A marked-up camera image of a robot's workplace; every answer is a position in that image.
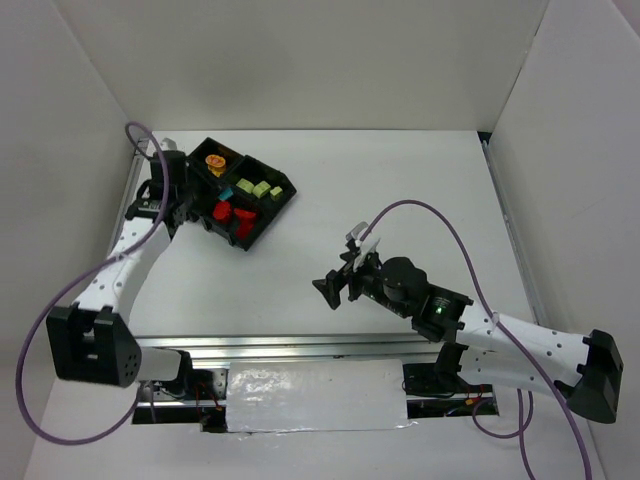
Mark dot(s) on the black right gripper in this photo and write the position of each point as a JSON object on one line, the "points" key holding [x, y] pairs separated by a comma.
{"points": [[344, 285]]}

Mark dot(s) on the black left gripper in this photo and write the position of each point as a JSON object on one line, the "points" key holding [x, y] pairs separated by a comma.
{"points": [[181, 211]]}

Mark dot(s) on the yellow flower-print arch brick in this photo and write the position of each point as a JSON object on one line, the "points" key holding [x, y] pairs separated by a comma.
{"points": [[216, 164]]}

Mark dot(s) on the red curved arch brick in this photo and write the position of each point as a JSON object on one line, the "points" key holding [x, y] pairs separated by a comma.
{"points": [[223, 212]]}

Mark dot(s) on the small teal square brick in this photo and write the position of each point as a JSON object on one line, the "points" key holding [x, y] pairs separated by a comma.
{"points": [[226, 194]]}

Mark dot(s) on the light green square brick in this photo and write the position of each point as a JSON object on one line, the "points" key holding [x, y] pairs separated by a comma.
{"points": [[276, 193]]}

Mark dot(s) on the red curved slope brick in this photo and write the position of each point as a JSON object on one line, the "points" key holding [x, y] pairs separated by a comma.
{"points": [[245, 215]]}

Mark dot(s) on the light green curved brick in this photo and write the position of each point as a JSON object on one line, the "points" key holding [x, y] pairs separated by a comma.
{"points": [[261, 189]]}

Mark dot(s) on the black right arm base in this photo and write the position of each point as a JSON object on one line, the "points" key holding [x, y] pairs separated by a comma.
{"points": [[431, 392]]}

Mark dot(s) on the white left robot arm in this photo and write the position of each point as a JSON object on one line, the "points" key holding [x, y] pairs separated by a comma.
{"points": [[90, 340]]}

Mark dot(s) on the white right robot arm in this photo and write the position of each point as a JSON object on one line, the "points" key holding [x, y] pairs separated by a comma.
{"points": [[585, 370]]}

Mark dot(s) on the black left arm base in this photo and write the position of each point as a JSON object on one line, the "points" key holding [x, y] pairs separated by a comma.
{"points": [[196, 397]]}

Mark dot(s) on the black four-compartment bin tray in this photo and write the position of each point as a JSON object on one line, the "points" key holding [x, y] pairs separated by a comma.
{"points": [[238, 166]]}

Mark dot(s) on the white foam cover panel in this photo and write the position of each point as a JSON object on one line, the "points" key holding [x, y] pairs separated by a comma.
{"points": [[326, 396]]}

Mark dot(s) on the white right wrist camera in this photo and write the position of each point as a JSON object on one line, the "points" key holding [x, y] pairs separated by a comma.
{"points": [[361, 247]]}

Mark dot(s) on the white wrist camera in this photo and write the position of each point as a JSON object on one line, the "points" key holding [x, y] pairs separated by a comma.
{"points": [[168, 145], [361, 247]]}

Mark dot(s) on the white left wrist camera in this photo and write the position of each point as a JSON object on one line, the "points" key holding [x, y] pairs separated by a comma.
{"points": [[168, 145]]}

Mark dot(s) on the aluminium front rail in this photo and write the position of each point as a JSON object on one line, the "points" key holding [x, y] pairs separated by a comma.
{"points": [[297, 348]]}

